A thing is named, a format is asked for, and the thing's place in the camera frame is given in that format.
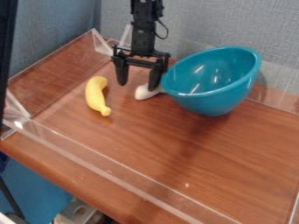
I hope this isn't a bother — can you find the white mushroom with red cap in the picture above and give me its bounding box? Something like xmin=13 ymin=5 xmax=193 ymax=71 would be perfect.
xmin=135 ymin=84 xmax=164 ymax=101

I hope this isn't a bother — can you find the grey metal bracket under table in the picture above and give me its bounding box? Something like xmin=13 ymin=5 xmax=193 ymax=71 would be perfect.
xmin=52 ymin=198 xmax=104 ymax=224

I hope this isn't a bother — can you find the clear acrylic barrier frame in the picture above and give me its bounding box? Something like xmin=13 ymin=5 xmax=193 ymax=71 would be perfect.
xmin=0 ymin=31 xmax=299 ymax=224

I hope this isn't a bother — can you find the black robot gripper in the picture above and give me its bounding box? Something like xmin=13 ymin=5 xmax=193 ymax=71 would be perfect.
xmin=112 ymin=21 xmax=171 ymax=91

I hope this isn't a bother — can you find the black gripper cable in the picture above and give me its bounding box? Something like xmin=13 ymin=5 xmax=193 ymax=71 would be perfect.
xmin=153 ymin=17 xmax=171 ymax=40

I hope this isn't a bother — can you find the blue plastic bowl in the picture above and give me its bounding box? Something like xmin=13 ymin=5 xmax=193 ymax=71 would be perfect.
xmin=161 ymin=45 xmax=261 ymax=116

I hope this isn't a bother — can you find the yellow toy banana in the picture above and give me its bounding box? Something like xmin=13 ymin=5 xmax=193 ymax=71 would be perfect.
xmin=85 ymin=76 xmax=111 ymax=116

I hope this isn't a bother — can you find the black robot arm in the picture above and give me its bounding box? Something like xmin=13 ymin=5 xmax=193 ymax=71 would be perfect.
xmin=111 ymin=0 xmax=171 ymax=91

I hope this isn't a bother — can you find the black stand leg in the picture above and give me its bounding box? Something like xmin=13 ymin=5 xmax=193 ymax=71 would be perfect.
xmin=0 ymin=176 xmax=24 ymax=219

